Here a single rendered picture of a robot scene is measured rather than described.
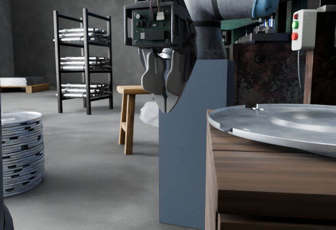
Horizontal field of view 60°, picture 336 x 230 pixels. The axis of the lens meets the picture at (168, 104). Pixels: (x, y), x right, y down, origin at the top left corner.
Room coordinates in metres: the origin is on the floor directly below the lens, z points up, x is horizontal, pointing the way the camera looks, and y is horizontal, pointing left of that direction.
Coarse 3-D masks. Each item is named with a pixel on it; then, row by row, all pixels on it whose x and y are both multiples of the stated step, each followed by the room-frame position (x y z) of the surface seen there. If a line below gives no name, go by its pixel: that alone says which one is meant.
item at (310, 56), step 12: (324, 12) 1.03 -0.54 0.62; (324, 24) 1.03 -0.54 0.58; (324, 36) 1.03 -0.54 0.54; (324, 48) 1.03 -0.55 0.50; (312, 60) 1.03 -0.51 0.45; (324, 60) 1.03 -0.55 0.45; (312, 72) 1.03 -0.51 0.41; (324, 72) 1.03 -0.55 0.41; (312, 84) 1.03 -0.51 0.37; (324, 84) 1.03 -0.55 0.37; (312, 96) 1.03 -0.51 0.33; (324, 96) 1.03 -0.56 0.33
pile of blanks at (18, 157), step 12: (36, 120) 1.04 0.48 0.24; (12, 132) 0.94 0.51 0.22; (24, 132) 1.01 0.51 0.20; (36, 132) 1.03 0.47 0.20; (12, 144) 0.94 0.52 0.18; (24, 144) 0.97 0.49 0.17; (36, 144) 1.03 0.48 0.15; (12, 156) 0.94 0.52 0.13; (24, 156) 0.97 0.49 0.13; (36, 156) 1.02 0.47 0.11; (12, 168) 0.94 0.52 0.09; (24, 168) 0.97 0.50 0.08; (36, 168) 1.02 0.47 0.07; (12, 180) 0.94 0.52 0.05; (24, 180) 0.97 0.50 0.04; (36, 180) 1.01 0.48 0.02; (12, 192) 0.94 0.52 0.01
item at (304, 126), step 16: (224, 112) 0.45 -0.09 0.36; (240, 112) 0.45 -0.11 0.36; (256, 112) 0.45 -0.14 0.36; (272, 112) 0.45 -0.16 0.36; (288, 112) 0.41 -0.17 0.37; (304, 112) 0.41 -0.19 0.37; (320, 112) 0.41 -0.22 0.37; (224, 128) 0.33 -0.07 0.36; (240, 128) 0.33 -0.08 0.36; (256, 128) 0.33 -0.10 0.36; (272, 128) 0.33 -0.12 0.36; (288, 128) 0.33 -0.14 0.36; (304, 128) 0.32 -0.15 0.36; (320, 128) 0.31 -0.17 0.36; (288, 144) 0.25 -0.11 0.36; (304, 144) 0.25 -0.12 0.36; (320, 144) 0.24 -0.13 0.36
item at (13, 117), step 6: (6, 114) 1.10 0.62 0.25; (12, 114) 1.14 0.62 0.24; (18, 114) 1.14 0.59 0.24; (24, 114) 1.14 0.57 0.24; (30, 114) 1.14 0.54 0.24; (36, 114) 1.14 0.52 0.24; (6, 120) 1.01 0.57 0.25; (12, 120) 1.01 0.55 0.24; (18, 120) 1.01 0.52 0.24; (24, 120) 0.98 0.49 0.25; (30, 120) 1.00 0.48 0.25
